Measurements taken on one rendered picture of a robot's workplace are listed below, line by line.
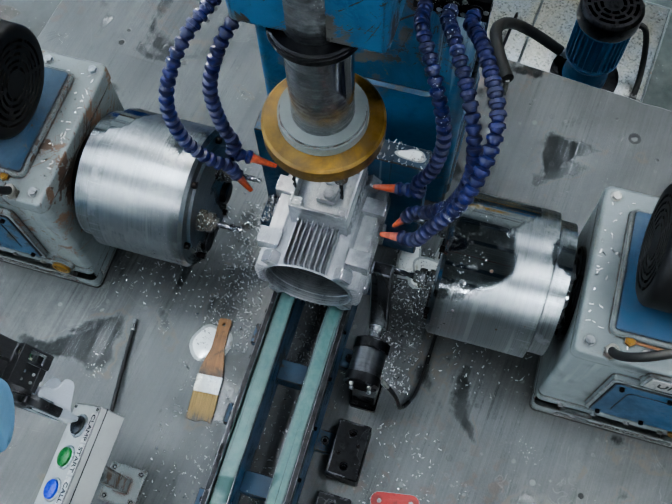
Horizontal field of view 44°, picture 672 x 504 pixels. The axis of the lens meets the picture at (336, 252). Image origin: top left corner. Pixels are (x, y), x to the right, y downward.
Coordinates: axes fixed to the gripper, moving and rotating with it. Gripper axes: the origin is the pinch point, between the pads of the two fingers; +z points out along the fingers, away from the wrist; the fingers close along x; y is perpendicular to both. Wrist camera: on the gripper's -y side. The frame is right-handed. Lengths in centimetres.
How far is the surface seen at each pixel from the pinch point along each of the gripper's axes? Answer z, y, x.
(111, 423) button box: 5.2, 1.8, -3.5
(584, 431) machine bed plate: 70, 28, -50
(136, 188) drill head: -6.5, 37.5, -2.2
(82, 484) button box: 4.4, -8.0, -3.5
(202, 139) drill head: -2.6, 48.8, -8.4
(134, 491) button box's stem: 25.9, -5.4, 11.4
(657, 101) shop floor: 147, 163, -20
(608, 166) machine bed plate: 68, 84, -46
